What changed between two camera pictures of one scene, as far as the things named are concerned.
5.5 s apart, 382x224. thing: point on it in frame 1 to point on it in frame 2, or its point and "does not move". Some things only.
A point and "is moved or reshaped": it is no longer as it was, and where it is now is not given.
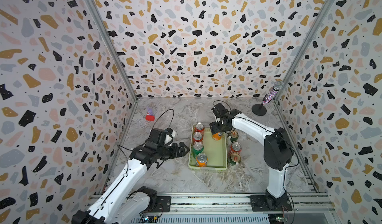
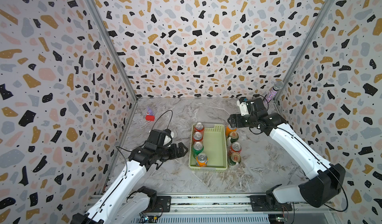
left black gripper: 176,154 does not move
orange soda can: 217,136 is moved or reshaped
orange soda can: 201,160 does not move
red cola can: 235,147 does not move
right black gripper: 213,129 to 238,117
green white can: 234,135 does not move
